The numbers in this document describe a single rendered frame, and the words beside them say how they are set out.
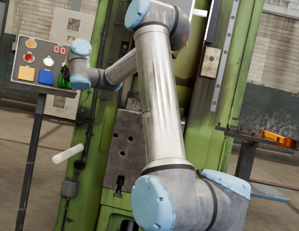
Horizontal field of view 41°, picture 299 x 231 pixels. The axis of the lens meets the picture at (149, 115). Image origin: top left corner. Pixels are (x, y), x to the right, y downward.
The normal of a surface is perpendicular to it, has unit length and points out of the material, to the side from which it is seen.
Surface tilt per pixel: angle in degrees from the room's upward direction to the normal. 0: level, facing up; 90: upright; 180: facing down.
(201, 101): 90
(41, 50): 60
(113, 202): 90
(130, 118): 90
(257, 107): 90
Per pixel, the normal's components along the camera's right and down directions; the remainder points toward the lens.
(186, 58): -0.11, 0.07
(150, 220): -0.83, -0.04
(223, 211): 0.52, 0.01
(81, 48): 0.36, -0.44
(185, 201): 0.54, -0.29
